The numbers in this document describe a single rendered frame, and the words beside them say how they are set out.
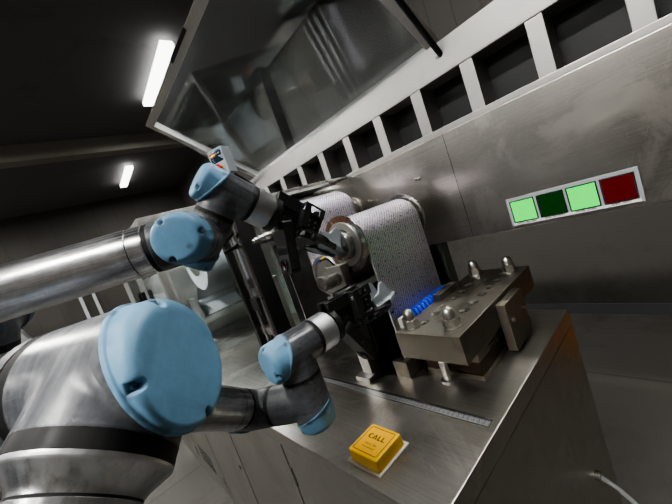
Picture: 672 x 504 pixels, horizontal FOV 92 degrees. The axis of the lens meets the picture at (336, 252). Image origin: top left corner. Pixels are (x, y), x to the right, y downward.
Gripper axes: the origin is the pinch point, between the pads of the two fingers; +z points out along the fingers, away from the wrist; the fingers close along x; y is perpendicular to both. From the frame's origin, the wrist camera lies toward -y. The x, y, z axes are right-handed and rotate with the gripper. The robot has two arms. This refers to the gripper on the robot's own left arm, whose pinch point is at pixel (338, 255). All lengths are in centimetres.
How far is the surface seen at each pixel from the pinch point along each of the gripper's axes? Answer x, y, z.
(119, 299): 843, 23, 31
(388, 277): -5.6, -1.8, 12.4
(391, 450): -18.6, -36.3, 5.9
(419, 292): -5.6, -1.9, 25.0
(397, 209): -4.4, 18.0, 13.1
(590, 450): -31, -31, 64
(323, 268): 13.0, 0.1, 5.4
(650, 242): -28, 89, 221
